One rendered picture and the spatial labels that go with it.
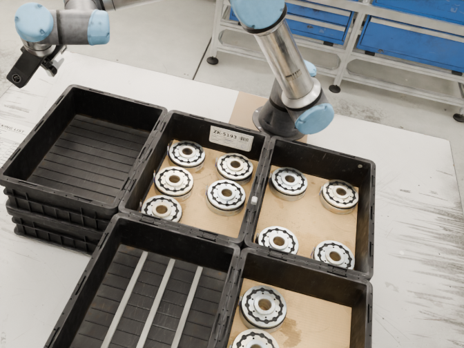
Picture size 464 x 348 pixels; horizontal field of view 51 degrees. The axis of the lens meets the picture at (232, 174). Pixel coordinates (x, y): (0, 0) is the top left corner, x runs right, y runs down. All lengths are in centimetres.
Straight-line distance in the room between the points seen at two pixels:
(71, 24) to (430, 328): 115
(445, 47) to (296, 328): 237
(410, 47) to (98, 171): 227
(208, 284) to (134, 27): 268
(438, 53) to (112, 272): 252
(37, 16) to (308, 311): 87
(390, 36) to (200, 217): 214
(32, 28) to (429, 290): 120
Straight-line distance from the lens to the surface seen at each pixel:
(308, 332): 115
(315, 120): 141
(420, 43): 319
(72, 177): 137
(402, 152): 187
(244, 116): 164
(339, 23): 310
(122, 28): 360
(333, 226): 134
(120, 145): 144
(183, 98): 183
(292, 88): 134
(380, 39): 315
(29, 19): 113
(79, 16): 115
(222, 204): 127
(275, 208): 132
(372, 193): 132
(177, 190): 128
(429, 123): 335
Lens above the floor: 182
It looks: 45 degrees down
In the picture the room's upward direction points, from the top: 11 degrees clockwise
